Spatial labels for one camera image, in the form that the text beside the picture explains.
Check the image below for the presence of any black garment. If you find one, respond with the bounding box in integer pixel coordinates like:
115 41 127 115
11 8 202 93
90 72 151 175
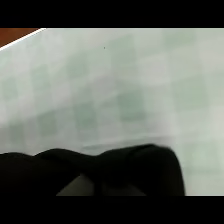
0 143 186 197

